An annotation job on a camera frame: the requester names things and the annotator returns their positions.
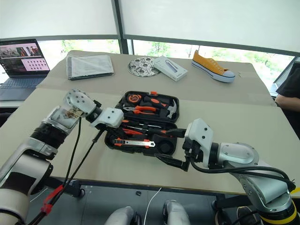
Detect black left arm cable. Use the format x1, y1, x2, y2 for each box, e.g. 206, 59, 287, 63
25, 117, 106, 225

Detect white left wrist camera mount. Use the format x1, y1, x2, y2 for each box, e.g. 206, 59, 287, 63
90, 107, 124, 129

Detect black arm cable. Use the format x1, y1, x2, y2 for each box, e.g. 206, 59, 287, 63
25, 117, 106, 225
190, 156, 296, 192

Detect white roller blind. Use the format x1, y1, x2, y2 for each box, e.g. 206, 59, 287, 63
0, 0, 120, 40
118, 0, 300, 53

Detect perforated round metal plate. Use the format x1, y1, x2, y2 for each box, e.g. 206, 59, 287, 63
127, 57, 162, 77

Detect yellow canvas sneaker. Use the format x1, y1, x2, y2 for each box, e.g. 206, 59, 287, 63
191, 50, 236, 83

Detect white flat product box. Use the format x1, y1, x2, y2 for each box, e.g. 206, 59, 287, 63
153, 55, 188, 82

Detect black table leg frame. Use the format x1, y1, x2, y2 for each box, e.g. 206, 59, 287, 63
212, 192, 258, 211
44, 177, 85, 198

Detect grey rounded shape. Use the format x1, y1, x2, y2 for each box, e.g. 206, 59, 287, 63
163, 200, 191, 225
104, 206, 136, 225

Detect person in black shirt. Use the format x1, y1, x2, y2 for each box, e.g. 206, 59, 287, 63
274, 67, 300, 141

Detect large black orange screwdriver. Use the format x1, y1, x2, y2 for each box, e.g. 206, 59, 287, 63
121, 120, 165, 129

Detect white floor cable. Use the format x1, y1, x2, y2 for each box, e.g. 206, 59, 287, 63
143, 187, 163, 225

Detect grey plastic document bag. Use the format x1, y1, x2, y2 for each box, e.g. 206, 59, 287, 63
66, 55, 115, 81

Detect open black laptop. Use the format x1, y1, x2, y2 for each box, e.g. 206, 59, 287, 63
0, 38, 51, 101

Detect black tool case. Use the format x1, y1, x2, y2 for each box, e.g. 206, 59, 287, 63
104, 90, 180, 157

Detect orange handled pliers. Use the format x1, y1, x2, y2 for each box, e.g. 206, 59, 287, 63
123, 105, 157, 115

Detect orange black utility knife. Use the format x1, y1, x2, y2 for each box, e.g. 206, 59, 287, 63
114, 138, 156, 149

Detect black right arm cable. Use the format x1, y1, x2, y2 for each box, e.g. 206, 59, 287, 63
190, 156, 296, 192

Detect black yellow shoe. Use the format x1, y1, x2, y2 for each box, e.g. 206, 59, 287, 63
236, 206, 261, 225

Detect dark window frame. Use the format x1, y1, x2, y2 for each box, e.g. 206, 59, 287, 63
0, 0, 300, 58

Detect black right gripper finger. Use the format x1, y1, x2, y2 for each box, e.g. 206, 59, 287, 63
164, 128, 187, 138
154, 153, 191, 172

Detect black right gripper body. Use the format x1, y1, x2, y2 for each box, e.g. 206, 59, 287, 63
182, 138, 204, 165

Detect orange black tape measure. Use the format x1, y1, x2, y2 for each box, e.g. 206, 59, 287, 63
126, 93, 141, 103

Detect claw hammer black orange grip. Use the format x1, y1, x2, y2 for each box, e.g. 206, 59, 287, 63
143, 95, 179, 119

